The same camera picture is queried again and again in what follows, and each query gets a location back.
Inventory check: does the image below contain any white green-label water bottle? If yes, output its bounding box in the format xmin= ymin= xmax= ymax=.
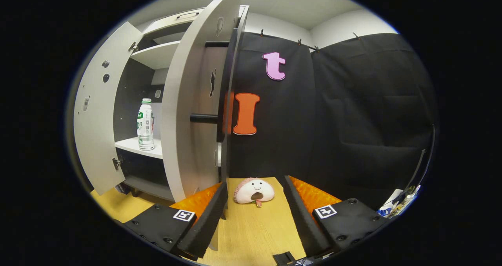
xmin=136 ymin=98 xmax=155 ymax=151

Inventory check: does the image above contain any pink smiling plush toy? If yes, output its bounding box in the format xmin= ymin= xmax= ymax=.
xmin=234 ymin=178 xmax=276 ymax=208

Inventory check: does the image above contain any clear plastic bottle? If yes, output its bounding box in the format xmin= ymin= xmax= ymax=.
xmin=402 ymin=188 xmax=418 ymax=211

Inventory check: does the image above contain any white open cabinet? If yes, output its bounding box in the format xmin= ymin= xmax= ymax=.
xmin=114 ymin=6 xmax=244 ymax=202

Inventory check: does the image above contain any white cabinet door with hinges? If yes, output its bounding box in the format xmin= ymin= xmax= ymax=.
xmin=73 ymin=22 xmax=144 ymax=196

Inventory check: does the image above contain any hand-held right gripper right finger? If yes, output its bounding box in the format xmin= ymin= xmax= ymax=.
xmin=283 ymin=175 xmax=391 ymax=259

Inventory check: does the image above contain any white cabinet door with handle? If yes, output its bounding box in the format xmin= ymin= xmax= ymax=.
xmin=161 ymin=0 xmax=250 ymax=251

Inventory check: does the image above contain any bottle with dark label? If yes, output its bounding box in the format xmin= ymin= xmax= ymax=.
xmin=393 ymin=201 xmax=410 ymax=218

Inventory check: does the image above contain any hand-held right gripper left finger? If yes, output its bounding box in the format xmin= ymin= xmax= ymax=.
xmin=124 ymin=182 xmax=229 ymax=259

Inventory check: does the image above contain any small black flat block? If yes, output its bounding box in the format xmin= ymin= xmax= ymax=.
xmin=272 ymin=251 xmax=297 ymax=266

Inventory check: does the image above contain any black backdrop cloth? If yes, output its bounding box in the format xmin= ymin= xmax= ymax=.
xmin=227 ymin=31 xmax=438 ymax=211

